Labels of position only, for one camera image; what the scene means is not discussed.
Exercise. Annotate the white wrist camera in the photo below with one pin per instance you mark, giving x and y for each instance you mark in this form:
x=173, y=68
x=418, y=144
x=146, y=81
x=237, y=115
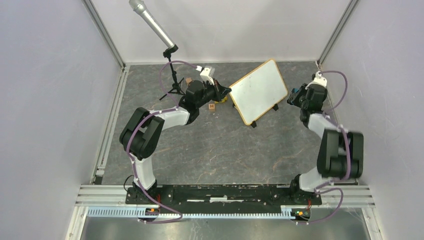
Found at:
x=206, y=73
x=319, y=79

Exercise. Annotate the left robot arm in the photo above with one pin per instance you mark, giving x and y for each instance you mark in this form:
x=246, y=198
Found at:
x=142, y=133

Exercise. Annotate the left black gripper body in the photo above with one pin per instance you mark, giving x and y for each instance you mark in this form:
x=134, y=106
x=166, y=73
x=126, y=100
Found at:
x=214, y=93

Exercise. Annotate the silver microphone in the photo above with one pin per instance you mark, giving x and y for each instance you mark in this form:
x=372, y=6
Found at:
x=139, y=7

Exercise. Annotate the aluminium slotted rail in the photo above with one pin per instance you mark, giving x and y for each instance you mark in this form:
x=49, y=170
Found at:
x=109, y=201

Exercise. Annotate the plain wooden cube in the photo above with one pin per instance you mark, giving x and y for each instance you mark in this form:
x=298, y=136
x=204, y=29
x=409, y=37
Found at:
x=188, y=81

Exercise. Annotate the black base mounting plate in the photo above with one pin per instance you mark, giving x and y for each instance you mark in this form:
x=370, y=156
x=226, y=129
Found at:
x=226, y=198

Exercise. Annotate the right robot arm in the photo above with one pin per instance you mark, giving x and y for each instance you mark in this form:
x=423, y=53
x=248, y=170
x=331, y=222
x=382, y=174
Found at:
x=341, y=152

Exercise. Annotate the black tripod mic stand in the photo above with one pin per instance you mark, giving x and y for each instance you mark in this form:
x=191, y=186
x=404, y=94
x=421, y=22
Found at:
x=176, y=85

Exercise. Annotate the blue whiteboard eraser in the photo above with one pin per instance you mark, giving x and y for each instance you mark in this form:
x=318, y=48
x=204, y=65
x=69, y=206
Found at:
x=293, y=98

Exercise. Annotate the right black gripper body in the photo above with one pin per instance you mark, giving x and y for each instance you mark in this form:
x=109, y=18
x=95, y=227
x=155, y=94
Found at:
x=299, y=98

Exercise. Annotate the yellow framed whiteboard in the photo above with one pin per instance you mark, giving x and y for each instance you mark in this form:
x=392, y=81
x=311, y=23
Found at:
x=259, y=91

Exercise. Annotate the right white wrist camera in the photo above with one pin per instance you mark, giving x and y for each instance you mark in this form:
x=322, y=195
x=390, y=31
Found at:
x=319, y=79

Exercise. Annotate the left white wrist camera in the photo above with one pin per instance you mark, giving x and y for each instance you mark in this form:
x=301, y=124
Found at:
x=206, y=73

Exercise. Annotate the wooden letter H block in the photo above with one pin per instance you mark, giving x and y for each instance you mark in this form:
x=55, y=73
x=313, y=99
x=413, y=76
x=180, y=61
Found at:
x=212, y=107

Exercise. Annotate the yellow owl puzzle block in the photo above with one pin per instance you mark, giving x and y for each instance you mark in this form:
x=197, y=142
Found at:
x=224, y=99

